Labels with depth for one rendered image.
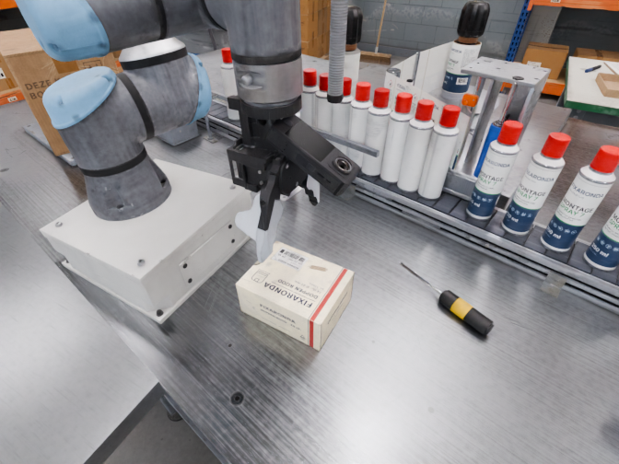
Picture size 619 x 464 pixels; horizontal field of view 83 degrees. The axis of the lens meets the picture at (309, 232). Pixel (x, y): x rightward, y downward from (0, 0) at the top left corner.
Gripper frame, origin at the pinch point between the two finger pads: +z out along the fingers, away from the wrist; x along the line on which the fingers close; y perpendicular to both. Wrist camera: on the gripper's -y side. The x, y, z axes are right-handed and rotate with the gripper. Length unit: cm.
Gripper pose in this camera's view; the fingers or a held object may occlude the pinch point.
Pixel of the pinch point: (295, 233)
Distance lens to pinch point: 52.7
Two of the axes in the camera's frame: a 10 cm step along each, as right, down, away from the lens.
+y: -8.7, -3.1, 3.9
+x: -5.0, 5.7, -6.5
